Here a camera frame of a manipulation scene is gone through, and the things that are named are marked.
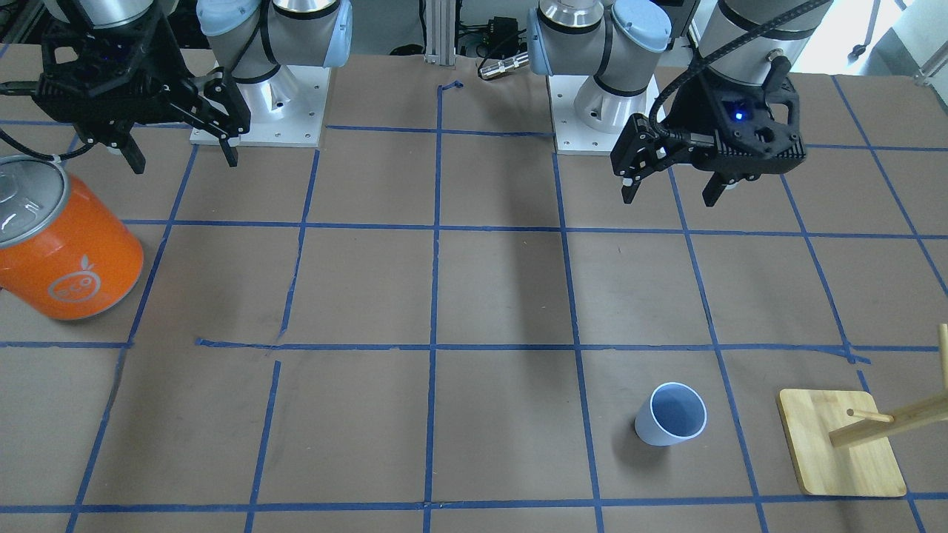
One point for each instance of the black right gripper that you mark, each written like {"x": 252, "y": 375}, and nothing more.
{"x": 164, "y": 69}

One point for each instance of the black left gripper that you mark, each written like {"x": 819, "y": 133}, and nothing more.
{"x": 693, "y": 106}

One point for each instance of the light blue cup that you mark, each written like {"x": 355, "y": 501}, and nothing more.
{"x": 673, "y": 414}

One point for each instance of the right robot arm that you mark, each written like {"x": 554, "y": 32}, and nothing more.
{"x": 251, "y": 39}

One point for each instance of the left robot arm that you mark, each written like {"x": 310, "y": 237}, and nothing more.
{"x": 619, "y": 44}

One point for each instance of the wooden cup rack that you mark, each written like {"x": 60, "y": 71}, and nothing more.
{"x": 838, "y": 441}

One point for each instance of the orange canister with grey lid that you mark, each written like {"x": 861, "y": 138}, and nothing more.
{"x": 62, "y": 250}

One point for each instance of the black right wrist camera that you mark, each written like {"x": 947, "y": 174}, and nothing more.
{"x": 91, "y": 63}

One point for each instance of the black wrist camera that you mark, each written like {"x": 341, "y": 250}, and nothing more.
{"x": 91, "y": 63}
{"x": 751, "y": 119}

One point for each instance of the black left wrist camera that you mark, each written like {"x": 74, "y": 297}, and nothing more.
{"x": 751, "y": 119}

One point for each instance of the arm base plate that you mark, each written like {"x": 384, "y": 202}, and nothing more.
{"x": 587, "y": 119}
{"x": 287, "y": 110}

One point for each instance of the silver cable connector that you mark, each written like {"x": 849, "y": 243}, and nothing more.
{"x": 503, "y": 67}

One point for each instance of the aluminium frame post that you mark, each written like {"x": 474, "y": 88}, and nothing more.
{"x": 440, "y": 25}

